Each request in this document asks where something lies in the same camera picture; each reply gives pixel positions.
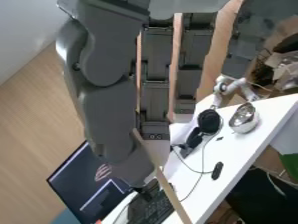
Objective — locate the white desk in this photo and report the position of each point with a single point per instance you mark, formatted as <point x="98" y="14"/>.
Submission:
<point x="248" y="150"/>

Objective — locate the black headphones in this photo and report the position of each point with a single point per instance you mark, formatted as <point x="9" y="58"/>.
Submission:
<point x="208" y="121"/>

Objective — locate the small black dongle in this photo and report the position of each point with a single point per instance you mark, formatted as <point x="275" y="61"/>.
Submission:
<point x="217" y="170"/>

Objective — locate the black keyboard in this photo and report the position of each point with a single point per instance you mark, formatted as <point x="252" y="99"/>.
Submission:
<point x="154" y="208"/>

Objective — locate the wooden chopstick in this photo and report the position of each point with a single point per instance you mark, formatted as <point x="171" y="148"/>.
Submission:
<point x="168" y="186"/>

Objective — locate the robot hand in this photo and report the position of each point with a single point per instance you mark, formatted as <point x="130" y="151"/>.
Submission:
<point x="107" y="83"/>

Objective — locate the cardboard box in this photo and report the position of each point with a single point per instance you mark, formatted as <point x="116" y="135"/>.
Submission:
<point x="284" y="53"/>

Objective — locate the black monitor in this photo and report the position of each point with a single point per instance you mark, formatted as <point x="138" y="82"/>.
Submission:
<point x="84" y="190"/>

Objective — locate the small white jointed device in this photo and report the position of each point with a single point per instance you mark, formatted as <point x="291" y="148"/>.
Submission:
<point x="228" y="86"/>

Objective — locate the metal bowl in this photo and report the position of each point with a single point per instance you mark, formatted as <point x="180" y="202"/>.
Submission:
<point x="244" y="118"/>

